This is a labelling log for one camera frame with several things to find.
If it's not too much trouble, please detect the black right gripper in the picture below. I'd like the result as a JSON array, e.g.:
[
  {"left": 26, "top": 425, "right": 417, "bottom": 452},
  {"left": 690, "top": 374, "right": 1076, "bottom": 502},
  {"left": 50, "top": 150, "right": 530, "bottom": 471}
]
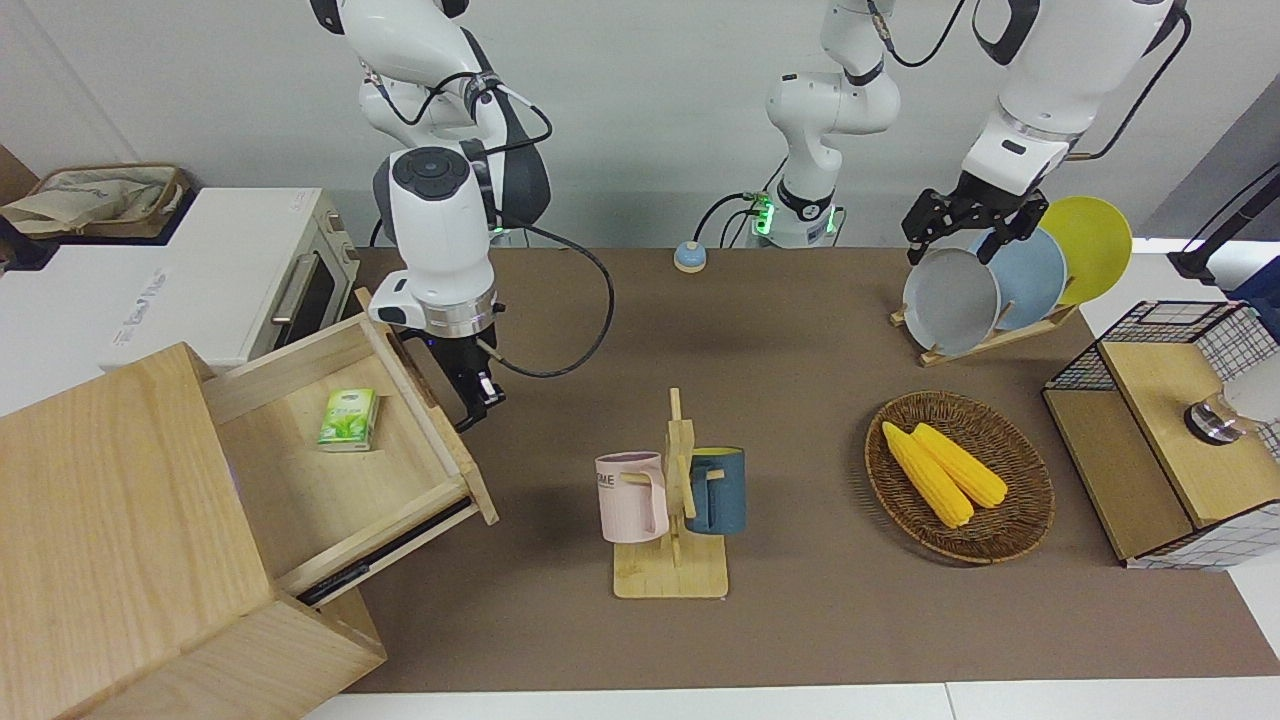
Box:
[{"left": 422, "top": 330, "right": 507, "bottom": 433}]

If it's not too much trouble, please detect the light wooden cabinet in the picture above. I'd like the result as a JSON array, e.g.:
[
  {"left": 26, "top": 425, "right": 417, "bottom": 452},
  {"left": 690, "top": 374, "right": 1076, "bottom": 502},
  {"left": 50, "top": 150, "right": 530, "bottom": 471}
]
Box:
[{"left": 0, "top": 342, "right": 389, "bottom": 720}]

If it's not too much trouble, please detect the white toaster oven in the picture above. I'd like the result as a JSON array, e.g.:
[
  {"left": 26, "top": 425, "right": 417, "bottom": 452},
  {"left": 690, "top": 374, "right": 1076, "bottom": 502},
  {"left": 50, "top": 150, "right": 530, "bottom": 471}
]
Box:
[{"left": 100, "top": 188, "right": 361, "bottom": 379}]

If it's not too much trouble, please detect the translucent bottle with metal cap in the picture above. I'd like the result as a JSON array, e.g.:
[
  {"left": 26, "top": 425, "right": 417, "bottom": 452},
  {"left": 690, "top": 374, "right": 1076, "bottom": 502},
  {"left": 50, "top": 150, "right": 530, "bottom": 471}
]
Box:
[{"left": 1184, "top": 355, "right": 1280, "bottom": 446}]

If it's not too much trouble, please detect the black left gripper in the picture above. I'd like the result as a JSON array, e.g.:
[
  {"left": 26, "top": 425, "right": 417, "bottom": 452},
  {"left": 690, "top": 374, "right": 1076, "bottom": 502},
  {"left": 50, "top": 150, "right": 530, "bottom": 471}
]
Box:
[{"left": 902, "top": 170, "right": 1049, "bottom": 267}]

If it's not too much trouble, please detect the green tissue pack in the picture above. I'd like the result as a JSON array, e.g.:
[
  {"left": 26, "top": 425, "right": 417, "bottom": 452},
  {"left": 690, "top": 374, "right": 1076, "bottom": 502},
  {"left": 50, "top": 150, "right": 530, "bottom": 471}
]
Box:
[{"left": 318, "top": 388, "right": 380, "bottom": 454}]

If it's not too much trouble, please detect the wooden plate rack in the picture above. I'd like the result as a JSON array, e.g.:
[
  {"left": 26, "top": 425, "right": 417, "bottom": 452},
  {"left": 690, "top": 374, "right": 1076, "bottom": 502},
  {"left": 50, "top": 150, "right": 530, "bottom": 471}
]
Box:
[{"left": 890, "top": 303, "right": 1082, "bottom": 368}]

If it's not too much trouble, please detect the yellow corn cob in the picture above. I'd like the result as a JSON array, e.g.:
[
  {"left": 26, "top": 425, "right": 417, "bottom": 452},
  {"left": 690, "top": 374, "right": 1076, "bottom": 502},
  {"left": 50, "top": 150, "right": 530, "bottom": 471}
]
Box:
[
  {"left": 912, "top": 423, "right": 1009, "bottom": 510},
  {"left": 881, "top": 421, "right": 975, "bottom": 530}
]

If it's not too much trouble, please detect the blue object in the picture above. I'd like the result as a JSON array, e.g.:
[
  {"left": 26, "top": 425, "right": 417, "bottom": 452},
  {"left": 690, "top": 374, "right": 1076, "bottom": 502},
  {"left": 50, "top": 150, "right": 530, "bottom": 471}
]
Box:
[{"left": 1233, "top": 255, "right": 1280, "bottom": 313}]

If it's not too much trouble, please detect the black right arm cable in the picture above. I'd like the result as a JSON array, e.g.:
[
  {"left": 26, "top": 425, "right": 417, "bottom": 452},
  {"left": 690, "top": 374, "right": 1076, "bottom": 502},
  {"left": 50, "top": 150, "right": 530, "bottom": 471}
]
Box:
[{"left": 476, "top": 222, "right": 617, "bottom": 380}]

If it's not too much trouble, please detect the brown cardboard board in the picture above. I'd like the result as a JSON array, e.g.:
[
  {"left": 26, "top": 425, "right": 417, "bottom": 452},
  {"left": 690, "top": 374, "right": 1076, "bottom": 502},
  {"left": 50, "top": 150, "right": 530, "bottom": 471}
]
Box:
[{"left": 0, "top": 145, "right": 39, "bottom": 207}]

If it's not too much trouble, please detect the grey plate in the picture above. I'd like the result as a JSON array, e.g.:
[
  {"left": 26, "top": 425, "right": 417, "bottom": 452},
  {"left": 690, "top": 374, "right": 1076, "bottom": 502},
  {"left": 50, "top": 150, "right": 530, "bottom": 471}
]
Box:
[{"left": 903, "top": 247, "right": 1002, "bottom": 357}]

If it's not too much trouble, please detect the wire shelf with wooden boards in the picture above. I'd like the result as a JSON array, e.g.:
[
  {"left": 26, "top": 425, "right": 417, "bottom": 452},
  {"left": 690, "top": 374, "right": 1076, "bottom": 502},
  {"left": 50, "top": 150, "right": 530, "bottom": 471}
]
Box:
[{"left": 1042, "top": 300, "right": 1280, "bottom": 572}]

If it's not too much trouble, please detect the pink mug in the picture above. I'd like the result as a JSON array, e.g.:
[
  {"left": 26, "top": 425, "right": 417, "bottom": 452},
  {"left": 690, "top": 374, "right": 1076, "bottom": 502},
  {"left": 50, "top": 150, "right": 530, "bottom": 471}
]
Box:
[{"left": 596, "top": 452, "right": 670, "bottom": 545}]

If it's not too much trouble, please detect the brown table mat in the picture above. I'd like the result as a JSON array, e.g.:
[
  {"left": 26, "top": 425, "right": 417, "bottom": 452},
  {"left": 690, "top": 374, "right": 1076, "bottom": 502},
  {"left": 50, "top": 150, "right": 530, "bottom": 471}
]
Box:
[{"left": 340, "top": 247, "right": 1280, "bottom": 694}]

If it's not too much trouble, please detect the wooden mug rack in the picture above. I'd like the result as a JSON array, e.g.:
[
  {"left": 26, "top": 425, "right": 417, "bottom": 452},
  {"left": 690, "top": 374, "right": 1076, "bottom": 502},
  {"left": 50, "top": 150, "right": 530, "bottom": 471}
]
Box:
[{"left": 612, "top": 388, "right": 731, "bottom": 601}]

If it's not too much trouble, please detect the black left base cable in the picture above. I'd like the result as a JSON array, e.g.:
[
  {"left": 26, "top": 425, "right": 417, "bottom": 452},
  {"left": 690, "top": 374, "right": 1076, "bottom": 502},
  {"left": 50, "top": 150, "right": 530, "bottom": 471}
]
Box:
[{"left": 694, "top": 188, "right": 773, "bottom": 249}]

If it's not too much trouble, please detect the brown wicker basket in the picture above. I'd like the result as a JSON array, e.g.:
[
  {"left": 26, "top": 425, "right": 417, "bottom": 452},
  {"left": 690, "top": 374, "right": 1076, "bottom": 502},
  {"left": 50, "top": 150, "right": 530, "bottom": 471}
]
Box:
[{"left": 865, "top": 390, "right": 1057, "bottom": 567}]

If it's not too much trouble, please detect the brown rimmed storage box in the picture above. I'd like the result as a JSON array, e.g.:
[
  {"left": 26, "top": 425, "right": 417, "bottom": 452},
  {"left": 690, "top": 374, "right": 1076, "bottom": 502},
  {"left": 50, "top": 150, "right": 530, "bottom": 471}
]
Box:
[{"left": 22, "top": 163, "right": 193, "bottom": 244}]

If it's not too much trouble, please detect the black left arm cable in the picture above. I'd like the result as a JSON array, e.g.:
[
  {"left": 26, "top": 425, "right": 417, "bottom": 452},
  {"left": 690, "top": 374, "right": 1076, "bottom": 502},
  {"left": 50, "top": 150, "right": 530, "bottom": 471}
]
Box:
[{"left": 1065, "top": 8, "right": 1194, "bottom": 162}]

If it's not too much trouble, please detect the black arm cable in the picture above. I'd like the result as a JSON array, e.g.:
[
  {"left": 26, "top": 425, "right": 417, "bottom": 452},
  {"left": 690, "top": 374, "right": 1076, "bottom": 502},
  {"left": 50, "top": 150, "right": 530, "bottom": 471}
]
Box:
[
  {"left": 476, "top": 222, "right": 617, "bottom": 380},
  {"left": 1065, "top": 8, "right": 1194, "bottom": 162}
]

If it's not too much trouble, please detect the yellow plate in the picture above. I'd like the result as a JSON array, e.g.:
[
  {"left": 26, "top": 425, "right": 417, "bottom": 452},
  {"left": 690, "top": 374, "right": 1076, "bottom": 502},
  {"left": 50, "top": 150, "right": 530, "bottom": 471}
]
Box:
[{"left": 1040, "top": 196, "right": 1134, "bottom": 307}]

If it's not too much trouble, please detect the dark blue mug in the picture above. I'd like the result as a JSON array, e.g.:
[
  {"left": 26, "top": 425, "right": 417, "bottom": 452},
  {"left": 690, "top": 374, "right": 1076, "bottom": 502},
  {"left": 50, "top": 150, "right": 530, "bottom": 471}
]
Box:
[{"left": 685, "top": 447, "right": 747, "bottom": 537}]

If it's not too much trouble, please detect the light blue plate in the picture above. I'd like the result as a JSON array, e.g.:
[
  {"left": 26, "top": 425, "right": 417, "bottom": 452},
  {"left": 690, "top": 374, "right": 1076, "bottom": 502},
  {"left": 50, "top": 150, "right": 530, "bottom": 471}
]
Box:
[{"left": 970, "top": 228, "right": 1069, "bottom": 333}]

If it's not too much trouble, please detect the white paper bag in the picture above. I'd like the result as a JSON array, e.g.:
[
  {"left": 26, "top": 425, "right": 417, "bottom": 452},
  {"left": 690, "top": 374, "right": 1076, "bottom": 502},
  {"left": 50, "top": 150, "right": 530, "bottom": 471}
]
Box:
[{"left": 0, "top": 170, "right": 169, "bottom": 237}]

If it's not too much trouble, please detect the light wooden drawer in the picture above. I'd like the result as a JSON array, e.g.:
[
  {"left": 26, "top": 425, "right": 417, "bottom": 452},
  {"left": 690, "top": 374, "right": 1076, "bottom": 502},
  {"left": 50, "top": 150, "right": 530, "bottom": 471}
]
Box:
[{"left": 203, "top": 288, "right": 500, "bottom": 607}]

